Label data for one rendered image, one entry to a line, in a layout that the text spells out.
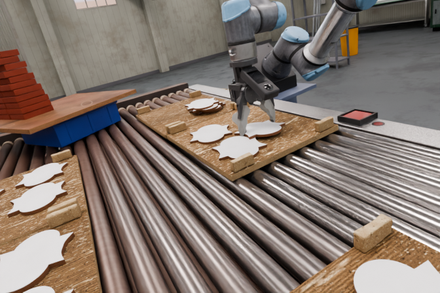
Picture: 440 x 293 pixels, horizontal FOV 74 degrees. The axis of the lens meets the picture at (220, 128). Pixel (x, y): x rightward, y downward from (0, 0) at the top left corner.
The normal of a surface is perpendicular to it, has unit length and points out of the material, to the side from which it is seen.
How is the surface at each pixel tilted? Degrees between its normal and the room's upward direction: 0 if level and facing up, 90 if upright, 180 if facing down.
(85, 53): 90
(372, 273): 0
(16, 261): 0
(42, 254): 0
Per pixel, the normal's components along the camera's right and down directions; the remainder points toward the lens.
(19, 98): 0.84, 0.02
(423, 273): -0.19, -0.93
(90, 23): 0.58, 0.16
